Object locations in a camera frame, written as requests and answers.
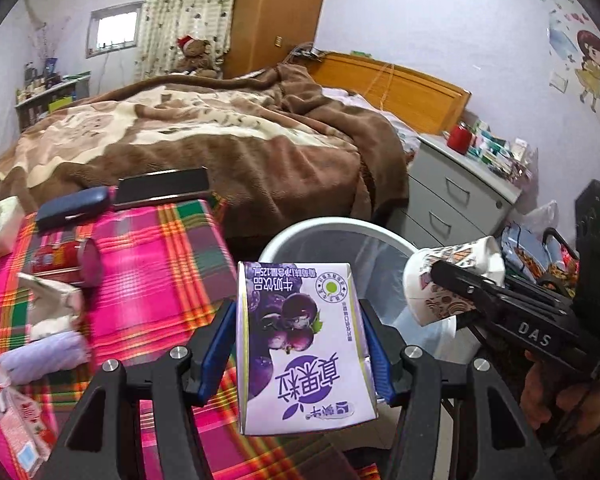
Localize red and white carton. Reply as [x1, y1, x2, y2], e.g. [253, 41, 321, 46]
[0, 385, 56, 478]

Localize dried branches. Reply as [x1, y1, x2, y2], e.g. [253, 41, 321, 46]
[27, 20, 63, 76]

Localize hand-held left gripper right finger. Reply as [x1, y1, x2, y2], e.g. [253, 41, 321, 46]
[361, 299, 561, 480]

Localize white shelf unit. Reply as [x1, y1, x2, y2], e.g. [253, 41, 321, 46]
[14, 71, 92, 133]

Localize brown paper bag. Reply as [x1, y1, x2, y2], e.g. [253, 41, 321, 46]
[17, 272, 83, 341]

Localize girl wall sticker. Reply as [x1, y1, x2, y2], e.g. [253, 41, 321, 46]
[550, 27, 600, 113]

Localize small window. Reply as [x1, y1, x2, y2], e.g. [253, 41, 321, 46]
[84, 1, 143, 58]

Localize patterned bag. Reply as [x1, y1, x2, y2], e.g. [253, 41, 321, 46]
[500, 220, 581, 286]

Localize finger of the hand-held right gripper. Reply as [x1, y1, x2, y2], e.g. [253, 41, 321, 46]
[430, 259, 511, 313]

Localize pink bed sheet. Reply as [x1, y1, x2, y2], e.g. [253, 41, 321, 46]
[325, 87, 416, 151]

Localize red mug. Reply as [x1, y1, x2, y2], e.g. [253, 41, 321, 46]
[447, 122, 473, 153]

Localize wooden headboard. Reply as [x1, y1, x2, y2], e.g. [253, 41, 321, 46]
[310, 51, 472, 136]

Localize white trash bin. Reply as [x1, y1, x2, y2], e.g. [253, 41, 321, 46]
[259, 216, 478, 376]

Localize row of bottles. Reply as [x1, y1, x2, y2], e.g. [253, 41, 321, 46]
[22, 57, 63, 93]

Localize pink plaid tablecloth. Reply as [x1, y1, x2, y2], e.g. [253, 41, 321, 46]
[0, 199, 381, 480]

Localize purple milk carton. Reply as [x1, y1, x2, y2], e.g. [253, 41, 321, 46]
[236, 260, 381, 436]

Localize blue glasses case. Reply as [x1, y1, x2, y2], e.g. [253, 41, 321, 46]
[35, 186, 112, 233]

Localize pile of small boxes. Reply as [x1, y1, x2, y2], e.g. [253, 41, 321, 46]
[467, 119, 536, 181]

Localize black phone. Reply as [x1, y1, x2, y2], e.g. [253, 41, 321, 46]
[112, 167, 210, 209]

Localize person's right hand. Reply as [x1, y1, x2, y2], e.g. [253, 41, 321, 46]
[520, 350, 600, 441]

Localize lavender cloth roll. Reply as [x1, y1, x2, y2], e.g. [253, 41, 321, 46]
[0, 330, 93, 386]

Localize patterned curtain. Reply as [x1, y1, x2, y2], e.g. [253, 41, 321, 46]
[132, 0, 241, 81]

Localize brown teddy bear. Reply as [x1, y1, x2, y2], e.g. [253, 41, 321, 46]
[174, 35, 221, 78]

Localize tangle of cables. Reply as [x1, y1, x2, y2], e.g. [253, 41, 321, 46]
[292, 45, 331, 63]

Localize red can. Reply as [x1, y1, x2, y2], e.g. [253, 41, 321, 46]
[30, 237, 103, 288]

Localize wooden wardrobe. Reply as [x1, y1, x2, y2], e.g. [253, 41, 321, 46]
[223, 0, 333, 80]

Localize white plastic bag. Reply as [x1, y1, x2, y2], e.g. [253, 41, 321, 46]
[522, 200, 561, 241]

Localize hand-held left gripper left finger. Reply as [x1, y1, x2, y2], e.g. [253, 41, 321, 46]
[40, 299, 237, 480]

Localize patterned paper cup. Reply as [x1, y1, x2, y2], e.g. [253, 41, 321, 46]
[402, 236, 507, 326]

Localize grey drawer cabinet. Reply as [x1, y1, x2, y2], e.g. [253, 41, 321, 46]
[380, 132, 523, 261]

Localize brown patterned blanket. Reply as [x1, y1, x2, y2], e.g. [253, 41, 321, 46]
[0, 62, 411, 241]

